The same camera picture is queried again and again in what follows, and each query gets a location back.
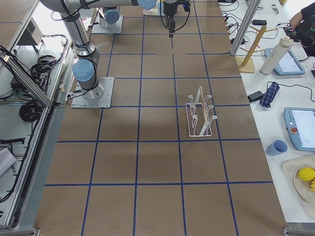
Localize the blue cup on side table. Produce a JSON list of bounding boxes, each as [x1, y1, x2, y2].
[[266, 140, 287, 156]]

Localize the yellow toy lemon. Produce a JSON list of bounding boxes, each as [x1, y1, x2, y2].
[[297, 167, 315, 181]]

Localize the blue plaid umbrella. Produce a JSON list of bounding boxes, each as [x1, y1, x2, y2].
[[259, 82, 280, 108]]

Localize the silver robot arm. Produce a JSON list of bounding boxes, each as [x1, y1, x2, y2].
[[41, 0, 157, 99], [98, 7, 120, 29]]

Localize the cream tray with toys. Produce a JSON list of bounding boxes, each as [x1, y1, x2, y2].
[[282, 156, 315, 204]]

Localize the white wire cup rack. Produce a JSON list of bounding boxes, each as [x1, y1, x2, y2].
[[185, 86, 217, 138]]

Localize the black power adapter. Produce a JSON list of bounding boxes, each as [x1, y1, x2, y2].
[[248, 91, 264, 103]]

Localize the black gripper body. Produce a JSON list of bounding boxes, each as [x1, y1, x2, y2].
[[163, 0, 178, 34]]

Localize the wooden mug tree stand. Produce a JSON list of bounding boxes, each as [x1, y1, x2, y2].
[[235, 26, 278, 73]]

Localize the aluminium frame post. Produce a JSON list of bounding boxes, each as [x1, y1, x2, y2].
[[230, 0, 261, 56]]

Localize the blue teach pendant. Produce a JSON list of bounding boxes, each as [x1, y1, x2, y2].
[[273, 49, 306, 76], [283, 107, 315, 151]]

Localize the white cylindrical bottle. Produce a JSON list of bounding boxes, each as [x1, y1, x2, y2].
[[260, 36, 294, 75]]

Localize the pink plastic cup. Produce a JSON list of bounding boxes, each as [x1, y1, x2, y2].
[[143, 8, 151, 16]]

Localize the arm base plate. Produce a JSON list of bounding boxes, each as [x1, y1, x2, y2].
[[92, 15, 123, 34], [71, 77, 114, 109]]

